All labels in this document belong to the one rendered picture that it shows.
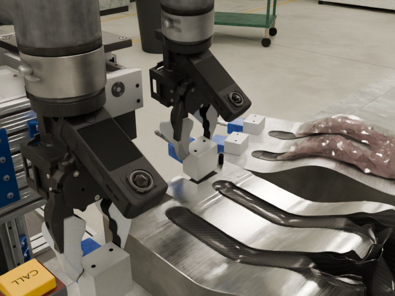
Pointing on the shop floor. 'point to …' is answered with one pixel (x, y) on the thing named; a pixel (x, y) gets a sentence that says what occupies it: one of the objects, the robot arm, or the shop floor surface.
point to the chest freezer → (367, 3)
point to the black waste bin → (149, 24)
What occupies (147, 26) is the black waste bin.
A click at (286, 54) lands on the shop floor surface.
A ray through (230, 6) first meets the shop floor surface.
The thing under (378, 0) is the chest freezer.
